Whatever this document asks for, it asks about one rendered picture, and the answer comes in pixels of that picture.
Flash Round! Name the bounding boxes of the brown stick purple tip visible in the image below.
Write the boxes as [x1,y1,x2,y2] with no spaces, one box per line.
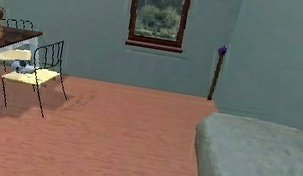
[206,45,229,103]

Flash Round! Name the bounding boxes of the red framed window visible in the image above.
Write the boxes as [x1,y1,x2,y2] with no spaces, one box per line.
[122,0,193,55]

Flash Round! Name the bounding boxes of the black and white ball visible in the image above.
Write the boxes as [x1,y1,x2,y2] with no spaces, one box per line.
[9,58,36,76]

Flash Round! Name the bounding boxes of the black wire cream seat chair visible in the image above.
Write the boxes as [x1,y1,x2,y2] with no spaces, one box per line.
[0,31,77,122]
[0,15,44,93]

